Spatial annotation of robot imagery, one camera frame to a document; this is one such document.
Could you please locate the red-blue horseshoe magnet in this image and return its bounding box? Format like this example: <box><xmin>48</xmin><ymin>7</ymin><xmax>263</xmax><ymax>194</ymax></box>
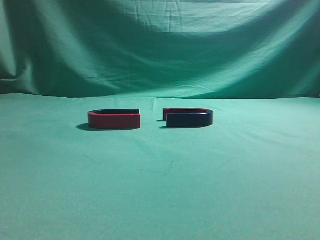
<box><xmin>163</xmin><ymin>108</ymin><xmax>214</xmax><ymax>128</ymax></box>
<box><xmin>87</xmin><ymin>109</ymin><xmax>141</xmax><ymax>129</ymax></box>

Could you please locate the green cloth backdrop and cover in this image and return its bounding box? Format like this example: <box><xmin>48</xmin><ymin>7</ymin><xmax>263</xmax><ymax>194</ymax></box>
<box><xmin>0</xmin><ymin>0</ymin><xmax>320</xmax><ymax>240</ymax></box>

